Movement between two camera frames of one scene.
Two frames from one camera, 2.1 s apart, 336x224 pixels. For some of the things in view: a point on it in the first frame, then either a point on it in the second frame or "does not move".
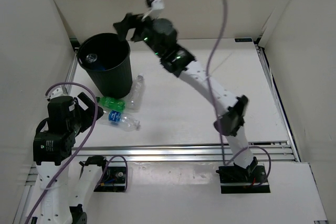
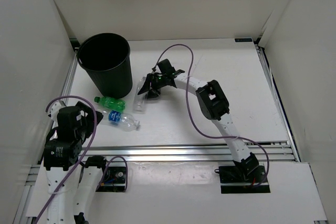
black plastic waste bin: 106,60 does not move
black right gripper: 131,21 to 153,93
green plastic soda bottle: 112,103 does not move
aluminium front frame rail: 279,152 does not move
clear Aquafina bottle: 124,121 does not move
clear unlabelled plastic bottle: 137,92 to 140,101
